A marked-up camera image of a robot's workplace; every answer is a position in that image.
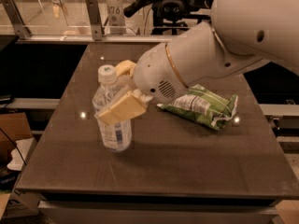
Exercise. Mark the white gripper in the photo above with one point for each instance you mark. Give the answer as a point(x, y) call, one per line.
point(154, 73)

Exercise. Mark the clear plastic water bottle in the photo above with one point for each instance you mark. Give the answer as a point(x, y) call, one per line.
point(116, 137)

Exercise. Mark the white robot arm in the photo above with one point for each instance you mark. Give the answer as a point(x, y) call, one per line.
point(241, 35)

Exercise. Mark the green snack bag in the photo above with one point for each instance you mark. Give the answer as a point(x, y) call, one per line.
point(203, 106)

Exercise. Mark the black office chair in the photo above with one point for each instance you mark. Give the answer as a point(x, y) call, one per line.
point(170, 15)

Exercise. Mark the cardboard box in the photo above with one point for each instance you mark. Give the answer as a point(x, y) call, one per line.
point(14, 126)

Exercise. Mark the white crumpled paper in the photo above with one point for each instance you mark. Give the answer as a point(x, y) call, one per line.
point(21, 153)

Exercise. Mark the white numbered post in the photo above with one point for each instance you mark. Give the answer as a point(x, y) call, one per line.
point(116, 18)

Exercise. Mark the middle metal rail bracket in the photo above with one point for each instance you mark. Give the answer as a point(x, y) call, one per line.
point(95, 19)

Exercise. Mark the metal rail bracket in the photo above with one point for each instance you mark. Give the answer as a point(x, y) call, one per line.
point(14, 15)
point(95, 19)

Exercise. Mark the left metal rail bracket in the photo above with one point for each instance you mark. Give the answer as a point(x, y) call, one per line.
point(14, 15)

